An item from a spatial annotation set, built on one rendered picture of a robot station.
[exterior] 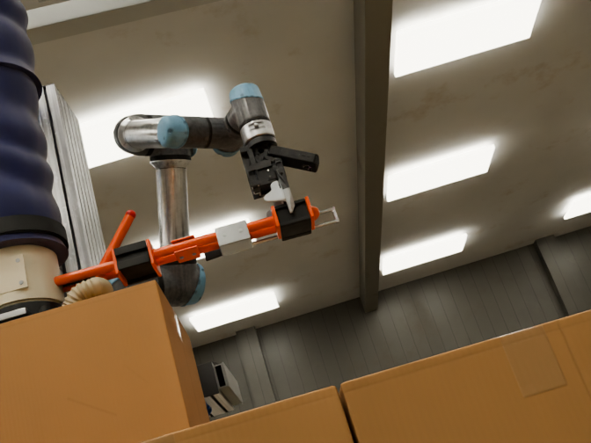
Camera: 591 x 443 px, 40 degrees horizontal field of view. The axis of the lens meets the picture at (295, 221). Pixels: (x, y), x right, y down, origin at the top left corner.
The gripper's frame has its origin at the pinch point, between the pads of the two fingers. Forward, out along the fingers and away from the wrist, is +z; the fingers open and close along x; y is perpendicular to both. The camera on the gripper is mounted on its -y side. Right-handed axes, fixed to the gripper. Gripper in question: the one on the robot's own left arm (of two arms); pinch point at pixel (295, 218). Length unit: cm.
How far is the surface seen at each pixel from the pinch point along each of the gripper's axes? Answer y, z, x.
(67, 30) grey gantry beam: 64, -203, -165
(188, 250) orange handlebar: 23.9, 1.6, 2.7
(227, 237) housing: 15.3, 1.6, 3.6
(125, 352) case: 38, 25, 20
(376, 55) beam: -129, -262, -352
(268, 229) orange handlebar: 6.2, 0.7, -0.4
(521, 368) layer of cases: -11, 57, 78
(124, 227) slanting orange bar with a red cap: 36.1, -8.5, 1.4
